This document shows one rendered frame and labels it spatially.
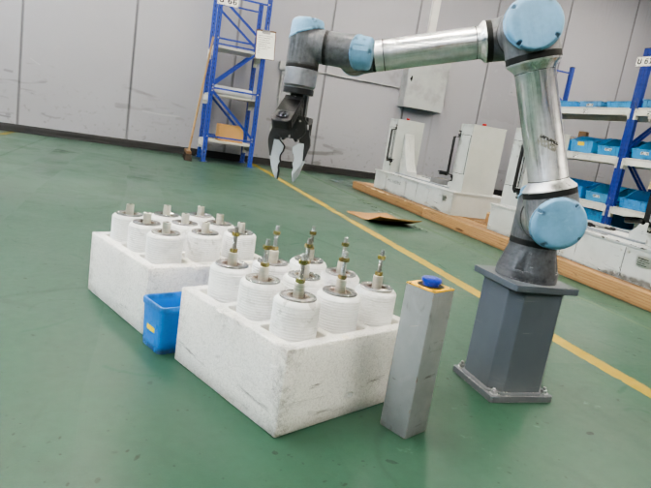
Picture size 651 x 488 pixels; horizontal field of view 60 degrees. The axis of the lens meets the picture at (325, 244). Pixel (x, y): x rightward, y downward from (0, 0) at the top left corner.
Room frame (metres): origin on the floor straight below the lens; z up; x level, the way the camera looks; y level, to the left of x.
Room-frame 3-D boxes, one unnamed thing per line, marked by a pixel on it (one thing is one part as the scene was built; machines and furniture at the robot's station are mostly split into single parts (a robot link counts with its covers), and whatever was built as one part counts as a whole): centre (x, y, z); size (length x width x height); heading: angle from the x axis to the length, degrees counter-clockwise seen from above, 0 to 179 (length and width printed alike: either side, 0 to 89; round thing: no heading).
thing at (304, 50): (1.36, 0.11, 0.76); 0.09 x 0.08 x 0.11; 83
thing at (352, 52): (1.36, 0.02, 0.76); 0.11 x 0.11 x 0.08; 83
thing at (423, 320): (1.11, -0.22, 0.16); 0.07 x 0.07 x 0.31; 45
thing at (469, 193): (5.32, -0.92, 0.45); 1.61 x 0.57 x 0.74; 19
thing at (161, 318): (1.40, 0.28, 0.06); 0.30 x 0.11 x 0.12; 134
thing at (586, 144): (7.10, -3.06, 0.90); 0.50 x 0.38 x 0.21; 110
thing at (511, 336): (1.41, -0.51, 0.15); 0.19 x 0.19 x 0.30; 19
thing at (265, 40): (6.84, 1.04, 1.45); 0.25 x 0.03 x 0.39; 109
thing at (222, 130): (7.10, 1.38, 0.36); 0.31 x 0.25 x 0.20; 109
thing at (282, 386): (1.26, 0.04, 0.09); 0.39 x 0.39 x 0.18; 45
